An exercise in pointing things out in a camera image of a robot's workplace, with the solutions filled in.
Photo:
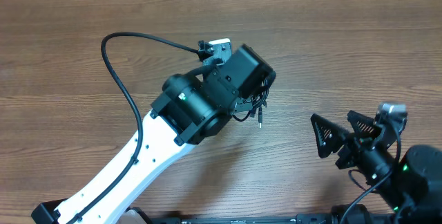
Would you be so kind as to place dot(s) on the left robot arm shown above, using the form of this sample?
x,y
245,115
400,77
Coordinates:
x,y
192,106

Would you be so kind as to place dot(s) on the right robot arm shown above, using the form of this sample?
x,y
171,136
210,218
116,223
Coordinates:
x,y
410,182

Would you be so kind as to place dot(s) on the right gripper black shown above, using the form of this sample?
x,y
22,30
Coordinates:
x,y
354,144

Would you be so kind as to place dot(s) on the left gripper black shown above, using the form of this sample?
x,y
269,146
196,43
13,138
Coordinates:
x,y
257,103

